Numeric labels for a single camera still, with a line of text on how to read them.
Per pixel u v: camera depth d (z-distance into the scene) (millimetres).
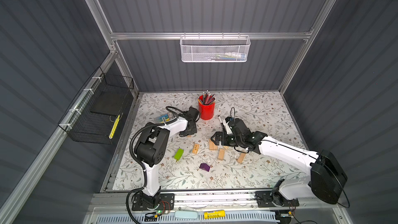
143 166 540
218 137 737
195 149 907
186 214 682
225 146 728
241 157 886
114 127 686
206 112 1012
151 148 516
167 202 724
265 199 736
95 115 725
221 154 870
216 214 687
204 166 848
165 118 1024
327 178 431
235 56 907
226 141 733
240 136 630
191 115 790
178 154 888
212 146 911
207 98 991
